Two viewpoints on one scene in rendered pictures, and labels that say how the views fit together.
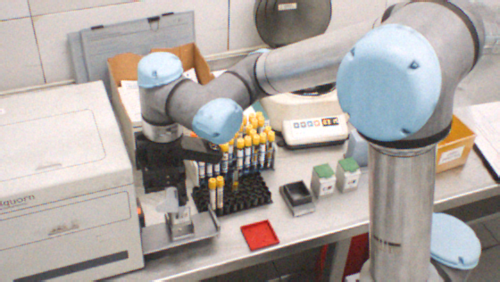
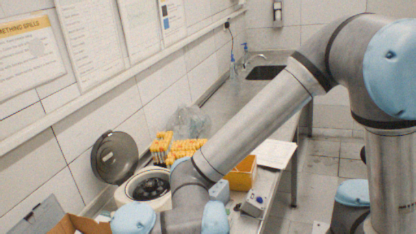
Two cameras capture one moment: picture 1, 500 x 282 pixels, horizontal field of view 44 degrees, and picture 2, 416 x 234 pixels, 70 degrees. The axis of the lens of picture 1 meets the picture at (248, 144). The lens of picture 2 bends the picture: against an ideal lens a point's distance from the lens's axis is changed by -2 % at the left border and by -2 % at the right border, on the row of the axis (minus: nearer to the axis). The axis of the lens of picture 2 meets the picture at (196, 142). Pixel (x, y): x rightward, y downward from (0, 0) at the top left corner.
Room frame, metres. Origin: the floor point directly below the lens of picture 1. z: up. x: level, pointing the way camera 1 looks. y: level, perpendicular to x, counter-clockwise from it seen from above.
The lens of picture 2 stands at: (0.47, 0.29, 1.68)
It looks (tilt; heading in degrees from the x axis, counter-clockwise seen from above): 29 degrees down; 322
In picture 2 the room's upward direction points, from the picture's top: 10 degrees counter-clockwise
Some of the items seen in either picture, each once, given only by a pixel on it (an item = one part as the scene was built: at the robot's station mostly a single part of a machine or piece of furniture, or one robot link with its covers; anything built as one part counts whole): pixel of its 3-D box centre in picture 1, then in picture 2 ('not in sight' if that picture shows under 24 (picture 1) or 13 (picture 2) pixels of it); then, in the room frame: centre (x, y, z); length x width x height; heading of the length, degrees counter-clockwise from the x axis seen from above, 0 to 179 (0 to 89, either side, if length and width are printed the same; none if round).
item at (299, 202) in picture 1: (297, 194); not in sight; (1.00, -0.12, 0.89); 0.09 x 0.05 x 0.04; 23
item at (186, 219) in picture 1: (178, 208); not in sight; (0.86, 0.14, 0.98); 0.05 x 0.04 x 0.06; 23
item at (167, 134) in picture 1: (162, 123); not in sight; (0.85, 0.16, 1.22); 0.08 x 0.08 x 0.05
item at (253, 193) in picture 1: (232, 181); not in sight; (1.00, 0.03, 0.93); 0.17 x 0.09 x 0.11; 113
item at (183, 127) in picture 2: not in sight; (179, 125); (1.69, -0.57, 0.97); 0.26 x 0.17 x 0.19; 127
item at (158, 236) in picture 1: (170, 230); not in sight; (0.85, 0.16, 0.92); 0.21 x 0.07 x 0.05; 113
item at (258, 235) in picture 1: (259, 234); not in sight; (0.89, -0.04, 0.88); 0.07 x 0.07 x 0.01; 23
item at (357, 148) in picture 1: (369, 148); (218, 197); (1.14, -0.30, 0.92); 0.10 x 0.07 x 0.10; 105
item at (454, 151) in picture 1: (434, 140); (238, 171); (1.19, -0.47, 0.93); 0.13 x 0.13 x 0.10; 28
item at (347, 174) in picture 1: (347, 174); (224, 218); (1.06, -0.24, 0.91); 0.05 x 0.04 x 0.07; 23
